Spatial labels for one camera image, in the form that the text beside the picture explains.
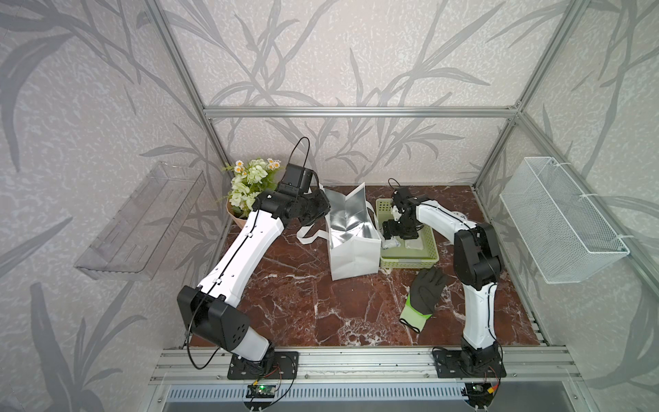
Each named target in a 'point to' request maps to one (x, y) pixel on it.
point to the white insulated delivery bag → (353, 233)
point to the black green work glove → (422, 298)
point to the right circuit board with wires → (481, 391)
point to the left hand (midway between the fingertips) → (334, 207)
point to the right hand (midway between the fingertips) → (392, 234)
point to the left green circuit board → (260, 391)
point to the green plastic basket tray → (398, 253)
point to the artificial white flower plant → (249, 179)
